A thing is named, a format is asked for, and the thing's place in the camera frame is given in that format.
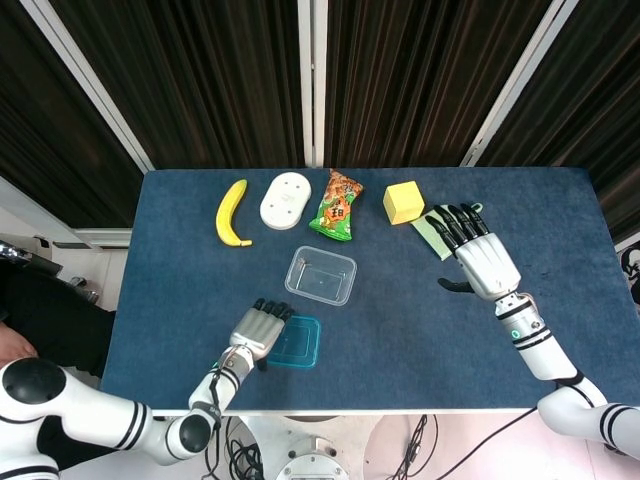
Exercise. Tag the white grey robot base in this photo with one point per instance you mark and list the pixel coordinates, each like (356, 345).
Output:
(310, 460)

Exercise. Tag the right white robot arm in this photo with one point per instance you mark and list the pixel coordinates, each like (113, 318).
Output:
(545, 355)

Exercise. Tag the white oval foam block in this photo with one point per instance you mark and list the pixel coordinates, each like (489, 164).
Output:
(285, 200)

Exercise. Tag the yellow cube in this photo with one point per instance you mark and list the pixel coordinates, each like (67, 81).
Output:
(402, 200)

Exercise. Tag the white frame post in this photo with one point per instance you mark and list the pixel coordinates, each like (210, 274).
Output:
(85, 75)
(520, 75)
(311, 75)

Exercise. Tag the yellow banana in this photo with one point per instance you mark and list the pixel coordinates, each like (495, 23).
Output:
(227, 215)

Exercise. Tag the light green dustpan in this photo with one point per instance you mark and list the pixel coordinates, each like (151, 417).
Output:
(430, 235)

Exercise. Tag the clear plastic container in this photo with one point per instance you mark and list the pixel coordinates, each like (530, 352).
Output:
(320, 275)

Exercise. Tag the black white printed sign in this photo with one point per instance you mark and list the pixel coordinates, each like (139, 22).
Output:
(631, 275)

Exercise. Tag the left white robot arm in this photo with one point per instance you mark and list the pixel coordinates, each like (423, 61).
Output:
(100, 420)

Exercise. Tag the blue table cloth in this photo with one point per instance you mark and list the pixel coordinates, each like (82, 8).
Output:
(400, 350)

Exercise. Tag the dark brown curtain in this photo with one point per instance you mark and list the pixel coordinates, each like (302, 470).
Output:
(200, 75)

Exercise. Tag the green orange snack bag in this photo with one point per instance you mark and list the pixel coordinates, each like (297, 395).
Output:
(335, 210)

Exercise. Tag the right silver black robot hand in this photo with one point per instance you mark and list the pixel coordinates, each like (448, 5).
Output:
(487, 265)

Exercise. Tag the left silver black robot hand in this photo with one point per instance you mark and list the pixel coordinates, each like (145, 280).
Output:
(255, 330)

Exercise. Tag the blue container lid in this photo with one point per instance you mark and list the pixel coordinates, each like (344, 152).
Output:
(300, 345)

